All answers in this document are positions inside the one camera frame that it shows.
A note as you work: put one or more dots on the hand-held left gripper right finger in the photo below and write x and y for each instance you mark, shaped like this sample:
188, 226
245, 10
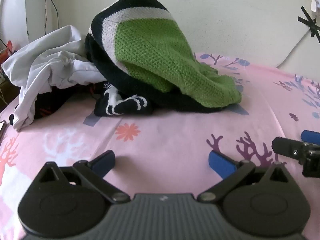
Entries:
221, 164

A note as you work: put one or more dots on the red plastic bag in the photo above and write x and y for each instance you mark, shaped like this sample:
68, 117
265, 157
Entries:
7, 51

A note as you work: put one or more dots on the pink floral bedsheet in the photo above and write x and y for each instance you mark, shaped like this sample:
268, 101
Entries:
162, 135

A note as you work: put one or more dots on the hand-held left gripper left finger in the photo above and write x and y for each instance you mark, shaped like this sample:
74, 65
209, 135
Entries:
103, 163

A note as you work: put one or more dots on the navy deer print garment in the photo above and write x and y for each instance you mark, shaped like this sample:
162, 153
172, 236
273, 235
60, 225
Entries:
120, 105

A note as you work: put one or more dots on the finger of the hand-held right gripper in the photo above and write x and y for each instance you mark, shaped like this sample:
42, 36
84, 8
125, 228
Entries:
310, 136
285, 146

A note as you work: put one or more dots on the black tape cross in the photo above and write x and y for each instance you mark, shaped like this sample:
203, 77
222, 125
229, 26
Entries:
310, 21

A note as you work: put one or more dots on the green striped knit sweater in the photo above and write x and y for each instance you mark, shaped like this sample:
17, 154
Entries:
155, 55

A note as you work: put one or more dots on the black and red garment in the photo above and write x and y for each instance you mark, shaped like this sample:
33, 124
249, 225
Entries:
47, 105

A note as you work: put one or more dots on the white curved panel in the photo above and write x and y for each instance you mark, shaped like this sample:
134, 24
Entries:
12, 12

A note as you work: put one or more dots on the white garment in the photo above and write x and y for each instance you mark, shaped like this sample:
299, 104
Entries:
45, 65

